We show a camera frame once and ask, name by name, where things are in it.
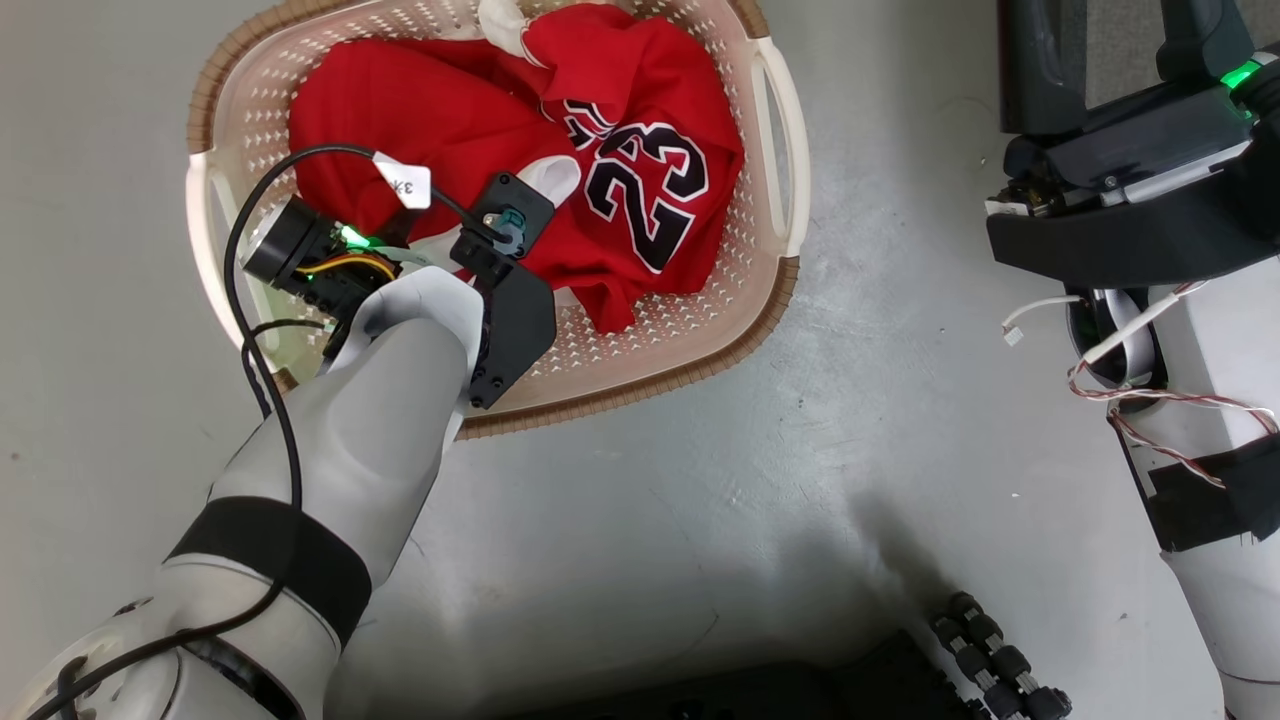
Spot red white twisted wires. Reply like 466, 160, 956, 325
1067, 358, 1280, 491

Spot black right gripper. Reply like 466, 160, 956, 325
985, 0, 1280, 292

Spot white paper cable tag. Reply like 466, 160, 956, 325
373, 151, 433, 211

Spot beige plastic laundry basket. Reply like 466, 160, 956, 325
185, 0, 811, 441

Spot red number 23 jersey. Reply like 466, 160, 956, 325
478, 0, 747, 335

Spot black left camera cable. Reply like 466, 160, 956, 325
25, 144, 501, 720

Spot white wire with connector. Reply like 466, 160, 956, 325
1002, 283, 1213, 347

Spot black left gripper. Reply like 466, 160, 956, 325
243, 197, 557, 411

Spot black grey roller wheel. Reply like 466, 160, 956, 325
928, 590, 1076, 720

